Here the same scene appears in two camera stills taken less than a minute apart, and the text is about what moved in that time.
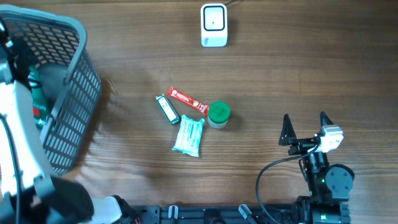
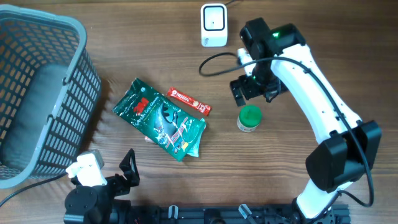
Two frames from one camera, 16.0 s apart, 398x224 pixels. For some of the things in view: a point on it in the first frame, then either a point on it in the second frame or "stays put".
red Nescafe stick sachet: x=188 y=100 stays put
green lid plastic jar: x=218 y=115 → x=249 y=118
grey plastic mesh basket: x=56 y=46 stays put
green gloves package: x=38 y=102 → x=158 y=119
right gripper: x=288 y=137 → x=249 y=91
